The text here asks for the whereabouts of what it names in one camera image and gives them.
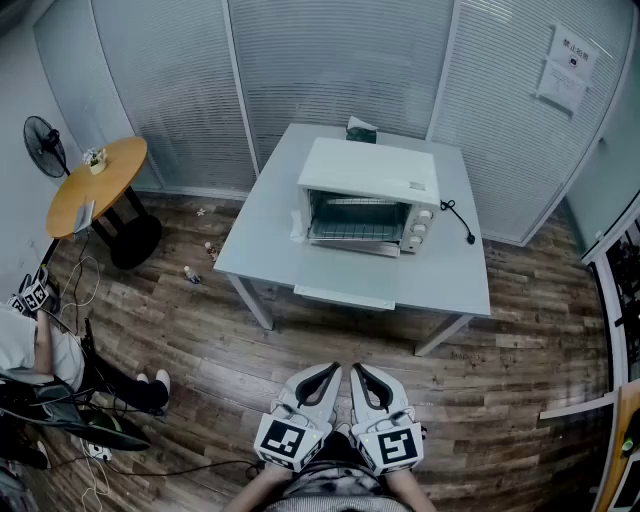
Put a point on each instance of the clear plastic bottle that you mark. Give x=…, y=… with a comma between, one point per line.
x=192, y=275

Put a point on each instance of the white framed monitor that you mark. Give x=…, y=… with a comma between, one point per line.
x=631, y=487

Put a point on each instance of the person's grey patterned top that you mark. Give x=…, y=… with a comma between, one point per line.
x=340, y=487

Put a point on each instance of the dark green tissue box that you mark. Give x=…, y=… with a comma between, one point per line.
x=361, y=134

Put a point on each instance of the light wooden frame stand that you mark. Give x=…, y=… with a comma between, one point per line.
x=622, y=415

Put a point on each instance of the person's left forearm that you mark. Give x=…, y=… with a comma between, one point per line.
x=260, y=487

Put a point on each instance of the small white flower pot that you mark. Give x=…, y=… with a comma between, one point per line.
x=96, y=162

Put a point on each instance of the black floor fan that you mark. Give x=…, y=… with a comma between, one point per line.
x=45, y=147

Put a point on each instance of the white display shelf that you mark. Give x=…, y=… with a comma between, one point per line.
x=627, y=280

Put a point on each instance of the white toaster oven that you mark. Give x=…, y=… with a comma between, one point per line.
x=365, y=165

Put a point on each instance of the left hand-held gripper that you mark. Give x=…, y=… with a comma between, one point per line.
x=280, y=437

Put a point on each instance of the small brown bottles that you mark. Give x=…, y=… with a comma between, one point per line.
x=211, y=251

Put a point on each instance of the white printed notice sheet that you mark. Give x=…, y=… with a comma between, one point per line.
x=560, y=90

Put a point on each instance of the white table leg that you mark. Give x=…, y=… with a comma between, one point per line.
x=255, y=305
x=440, y=336

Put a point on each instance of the person's right forearm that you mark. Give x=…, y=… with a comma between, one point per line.
x=405, y=492

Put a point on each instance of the round wooden table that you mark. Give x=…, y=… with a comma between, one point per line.
x=100, y=190

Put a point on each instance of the white power adapter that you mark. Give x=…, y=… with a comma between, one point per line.
x=99, y=451

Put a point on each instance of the person's black trousers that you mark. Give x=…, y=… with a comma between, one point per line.
x=335, y=450

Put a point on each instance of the white notice sheet with icon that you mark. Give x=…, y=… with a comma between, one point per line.
x=575, y=50

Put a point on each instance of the black office chair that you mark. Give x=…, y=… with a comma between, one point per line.
x=115, y=435

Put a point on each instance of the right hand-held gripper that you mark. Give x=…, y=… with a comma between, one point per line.
x=397, y=447

